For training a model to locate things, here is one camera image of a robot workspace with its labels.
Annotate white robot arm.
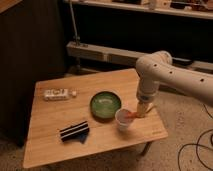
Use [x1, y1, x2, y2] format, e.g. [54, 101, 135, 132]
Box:
[135, 51, 213, 117]

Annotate green ceramic plate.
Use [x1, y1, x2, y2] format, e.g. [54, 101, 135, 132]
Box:
[90, 91, 122, 119]

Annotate wooden folding table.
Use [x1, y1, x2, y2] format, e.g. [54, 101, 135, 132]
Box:
[23, 69, 168, 168]

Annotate clear plastic water bottle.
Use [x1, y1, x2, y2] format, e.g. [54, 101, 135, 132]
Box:
[43, 89, 77, 101]

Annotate wooden shelf with items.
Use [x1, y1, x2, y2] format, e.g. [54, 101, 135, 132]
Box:
[63, 0, 213, 20]

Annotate metal vertical pole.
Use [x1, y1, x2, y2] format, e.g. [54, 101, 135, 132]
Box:
[69, 0, 80, 46]

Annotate dark cabinet on left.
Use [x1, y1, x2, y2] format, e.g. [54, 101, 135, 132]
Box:
[0, 0, 66, 146]

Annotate black handle on rail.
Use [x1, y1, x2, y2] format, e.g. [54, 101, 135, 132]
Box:
[173, 57, 195, 66]

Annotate black floor cables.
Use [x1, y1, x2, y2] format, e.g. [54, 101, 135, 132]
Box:
[176, 103, 213, 171]

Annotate grey metal floor rail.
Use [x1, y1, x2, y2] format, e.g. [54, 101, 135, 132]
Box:
[66, 41, 213, 74]

